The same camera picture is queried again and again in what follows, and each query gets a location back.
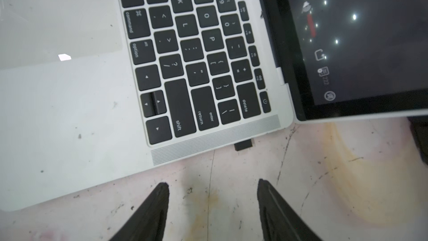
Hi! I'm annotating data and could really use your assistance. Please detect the silver laptop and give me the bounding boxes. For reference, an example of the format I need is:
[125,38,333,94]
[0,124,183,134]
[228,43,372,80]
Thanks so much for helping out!
[1,0,428,212]

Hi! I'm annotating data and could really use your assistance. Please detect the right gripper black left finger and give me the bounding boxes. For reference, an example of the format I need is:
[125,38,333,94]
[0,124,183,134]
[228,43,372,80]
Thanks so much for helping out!
[111,183,169,241]

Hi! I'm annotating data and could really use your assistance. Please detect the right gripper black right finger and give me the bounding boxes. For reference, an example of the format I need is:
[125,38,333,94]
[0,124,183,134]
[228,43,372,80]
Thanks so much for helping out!
[257,179,320,241]

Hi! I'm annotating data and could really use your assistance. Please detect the black plastic tool case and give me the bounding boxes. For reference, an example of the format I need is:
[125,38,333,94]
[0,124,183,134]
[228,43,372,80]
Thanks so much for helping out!
[408,116,428,165]

